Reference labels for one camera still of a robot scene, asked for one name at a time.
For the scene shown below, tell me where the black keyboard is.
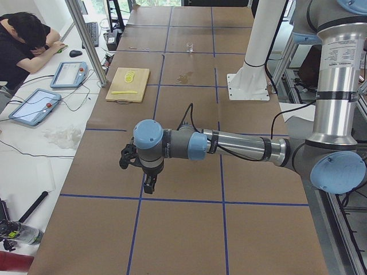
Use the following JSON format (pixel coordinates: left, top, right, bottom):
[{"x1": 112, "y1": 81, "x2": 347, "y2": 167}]
[{"x1": 85, "y1": 22, "x2": 99, "y2": 47}]

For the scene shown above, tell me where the near blue teach pendant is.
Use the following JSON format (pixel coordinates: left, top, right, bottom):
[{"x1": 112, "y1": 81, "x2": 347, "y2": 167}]
[{"x1": 9, "y1": 89, "x2": 61, "y2": 127}]

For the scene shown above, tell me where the yellow plastic knife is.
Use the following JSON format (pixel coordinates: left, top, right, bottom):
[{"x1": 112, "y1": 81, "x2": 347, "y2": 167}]
[{"x1": 111, "y1": 90, "x2": 138, "y2": 95}]

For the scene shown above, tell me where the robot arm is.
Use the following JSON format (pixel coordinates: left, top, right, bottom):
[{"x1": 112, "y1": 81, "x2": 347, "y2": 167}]
[{"x1": 120, "y1": 1, "x2": 366, "y2": 194}]

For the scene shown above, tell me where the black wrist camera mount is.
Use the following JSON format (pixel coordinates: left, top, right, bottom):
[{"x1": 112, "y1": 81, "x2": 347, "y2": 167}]
[{"x1": 119, "y1": 137, "x2": 142, "y2": 170}]

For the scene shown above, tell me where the lemon slice nearest knife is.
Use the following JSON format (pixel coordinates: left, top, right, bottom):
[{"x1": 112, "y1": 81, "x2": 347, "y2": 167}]
[{"x1": 124, "y1": 75, "x2": 134, "y2": 83}]

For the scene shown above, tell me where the seated person in black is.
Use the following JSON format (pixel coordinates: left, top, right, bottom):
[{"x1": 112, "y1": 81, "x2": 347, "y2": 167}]
[{"x1": 1, "y1": 11, "x2": 66, "y2": 98}]

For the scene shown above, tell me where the crumpled white tissue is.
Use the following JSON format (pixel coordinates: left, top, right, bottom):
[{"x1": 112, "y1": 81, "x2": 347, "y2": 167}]
[{"x1": 43, "y1": 124, "x2": 82, "y2": 149}]

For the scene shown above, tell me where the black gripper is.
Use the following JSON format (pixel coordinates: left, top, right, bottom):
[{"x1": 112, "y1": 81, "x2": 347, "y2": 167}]
[{"x1": 143, "y1": 166, "x2": 162, "y2": 194}]

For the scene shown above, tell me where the wooden cutting board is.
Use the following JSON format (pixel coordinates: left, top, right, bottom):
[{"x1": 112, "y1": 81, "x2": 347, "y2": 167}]
[{"x1": 106, "y1": 68, "x2": 150, "y2": 103}]

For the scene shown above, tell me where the far blue teach pendant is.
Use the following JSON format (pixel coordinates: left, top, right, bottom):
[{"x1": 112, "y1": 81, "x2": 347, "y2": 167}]
[{"x1": 50, "y1": 61, "x2": 88, "y2": 89}]

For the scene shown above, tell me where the aluminium frame post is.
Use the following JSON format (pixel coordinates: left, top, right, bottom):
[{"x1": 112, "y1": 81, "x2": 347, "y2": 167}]
[{"x1": 65, "y1": 0, "x2": 107, "y2": 87}]

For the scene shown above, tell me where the black marker pen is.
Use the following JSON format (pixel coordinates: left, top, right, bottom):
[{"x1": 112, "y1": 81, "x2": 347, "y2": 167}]
[{"x1": 18, "y1": 191, "x2": 49, "y2": 223}]

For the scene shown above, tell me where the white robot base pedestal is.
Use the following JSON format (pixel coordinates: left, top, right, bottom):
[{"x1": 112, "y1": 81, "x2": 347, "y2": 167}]
[{"x1": 227, "y1": 0, "x2": 287, "y2": 101}]

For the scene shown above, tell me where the black box on desk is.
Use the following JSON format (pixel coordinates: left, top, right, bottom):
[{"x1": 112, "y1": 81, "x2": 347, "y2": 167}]
[{"x1": 106, "y1": 30, "x2": 121, "y2": 51}]

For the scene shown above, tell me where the black computer mouse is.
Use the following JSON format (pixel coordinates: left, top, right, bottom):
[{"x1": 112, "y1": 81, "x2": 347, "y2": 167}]
[{"x1": 69, "y1": 50, "x2": 83, "y2": 58}]

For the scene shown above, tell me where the blue teach pendant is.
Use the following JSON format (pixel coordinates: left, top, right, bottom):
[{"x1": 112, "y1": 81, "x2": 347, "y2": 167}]
[
  {"x1": 50, "y1": 61, "x2": 88, "y2": 89},
  {"x1": 9, "y1": 89, "x2": 61, "y2": 127}
]

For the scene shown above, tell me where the clear plastic bottle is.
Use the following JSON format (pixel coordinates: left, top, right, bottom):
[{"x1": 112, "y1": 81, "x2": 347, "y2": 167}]
[{"x1": 1, "y1": 220, "x2": 44, "y2": 245}]

